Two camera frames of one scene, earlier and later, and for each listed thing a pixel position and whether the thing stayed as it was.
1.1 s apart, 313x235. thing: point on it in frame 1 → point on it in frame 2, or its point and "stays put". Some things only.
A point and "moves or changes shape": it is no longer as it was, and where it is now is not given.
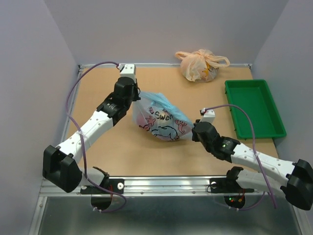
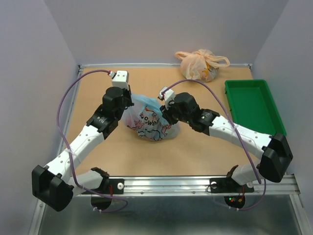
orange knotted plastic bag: (201, 65) stays put
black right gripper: (194, 135) → (167, 114)
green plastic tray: (254, 96) stays put
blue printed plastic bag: (156, 116) moves or changes shape
